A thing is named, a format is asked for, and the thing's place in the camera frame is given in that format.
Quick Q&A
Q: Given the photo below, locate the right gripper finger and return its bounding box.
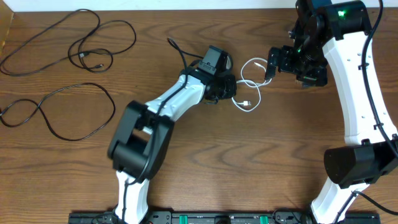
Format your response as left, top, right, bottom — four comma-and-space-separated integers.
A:
265, 63, 277, 81
268, 47, 282, 66

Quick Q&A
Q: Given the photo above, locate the white USB cable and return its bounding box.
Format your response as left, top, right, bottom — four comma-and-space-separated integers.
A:
231, 57, 273, 113

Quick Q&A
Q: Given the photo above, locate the short black USB cable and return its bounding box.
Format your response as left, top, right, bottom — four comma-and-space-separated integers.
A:
0, 82, 117, 142

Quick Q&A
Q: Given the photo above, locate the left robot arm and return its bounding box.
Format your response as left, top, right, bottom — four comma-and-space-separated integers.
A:
108, 67, 236, 223

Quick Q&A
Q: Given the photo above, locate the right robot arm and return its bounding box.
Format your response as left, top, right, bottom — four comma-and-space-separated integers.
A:
265, 0, 397, 223

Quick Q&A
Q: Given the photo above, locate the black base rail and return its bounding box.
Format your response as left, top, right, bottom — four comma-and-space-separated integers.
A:
68, 208, 382, 224

